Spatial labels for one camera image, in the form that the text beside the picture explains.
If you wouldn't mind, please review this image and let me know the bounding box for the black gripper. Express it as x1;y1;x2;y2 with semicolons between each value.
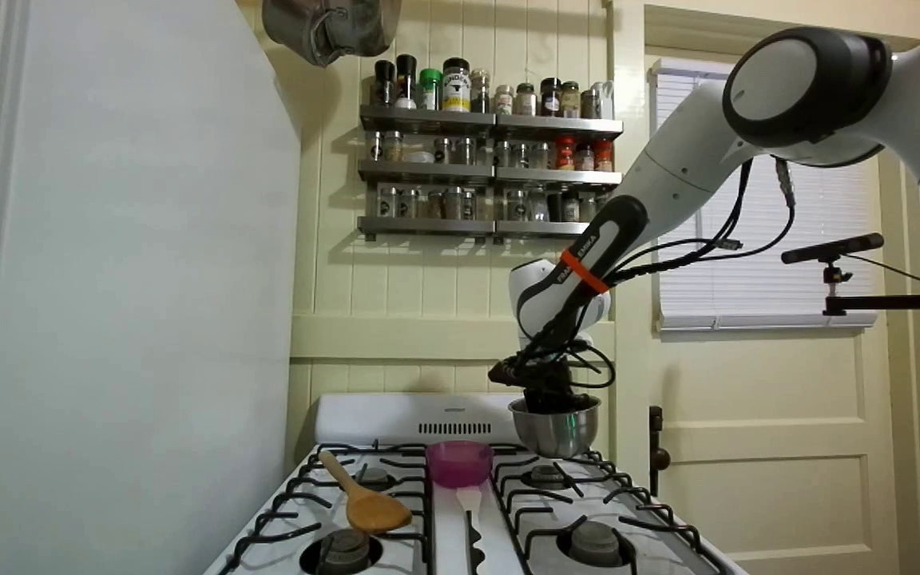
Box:
519;362;604;417

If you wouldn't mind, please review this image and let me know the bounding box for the steel metal bowl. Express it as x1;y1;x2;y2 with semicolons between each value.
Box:
509;395;604;458

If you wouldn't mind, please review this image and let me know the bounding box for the red spice jar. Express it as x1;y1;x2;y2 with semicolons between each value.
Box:
553;133;583;176

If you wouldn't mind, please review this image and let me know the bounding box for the green cap spice bottle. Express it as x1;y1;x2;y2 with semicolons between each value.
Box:
417;64;447;116

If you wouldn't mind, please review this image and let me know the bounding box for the black door latch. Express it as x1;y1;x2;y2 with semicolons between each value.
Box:
647;402;674;497

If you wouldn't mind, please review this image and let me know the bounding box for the white gas stove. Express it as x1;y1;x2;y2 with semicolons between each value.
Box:
203;389;753;575

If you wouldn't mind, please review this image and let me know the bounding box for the black stove grate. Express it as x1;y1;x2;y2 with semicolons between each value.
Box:
488;439;722;575
216;439;437;575

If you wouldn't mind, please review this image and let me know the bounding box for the pink plastic cup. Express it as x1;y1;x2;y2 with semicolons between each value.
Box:
421;439;500;491

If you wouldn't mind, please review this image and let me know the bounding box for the white spatula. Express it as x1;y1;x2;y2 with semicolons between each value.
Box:
454;482;493;575

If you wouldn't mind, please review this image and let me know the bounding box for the white window blind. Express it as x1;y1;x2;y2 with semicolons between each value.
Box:
648;54;890;335

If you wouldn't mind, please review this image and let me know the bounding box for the wooden spoon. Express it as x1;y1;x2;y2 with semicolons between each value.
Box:
316;446;417;536

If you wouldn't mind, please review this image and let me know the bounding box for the cream panel door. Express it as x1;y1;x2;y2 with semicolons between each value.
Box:
635;0;913;575

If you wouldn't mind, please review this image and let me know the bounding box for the large jar yellow label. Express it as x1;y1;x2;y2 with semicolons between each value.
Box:
437;54;475;116

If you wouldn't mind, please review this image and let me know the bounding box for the steel pots stack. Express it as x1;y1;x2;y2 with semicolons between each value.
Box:
259;0;407;69

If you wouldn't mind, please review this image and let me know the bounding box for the white refrigerator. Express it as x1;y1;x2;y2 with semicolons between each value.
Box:
0;0;304;575

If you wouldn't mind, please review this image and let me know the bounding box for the steel wall spice rack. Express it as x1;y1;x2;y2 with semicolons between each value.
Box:
355;98;626;241

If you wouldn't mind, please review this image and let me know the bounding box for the black camera on stand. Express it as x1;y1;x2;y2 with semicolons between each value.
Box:
780;231;920;319

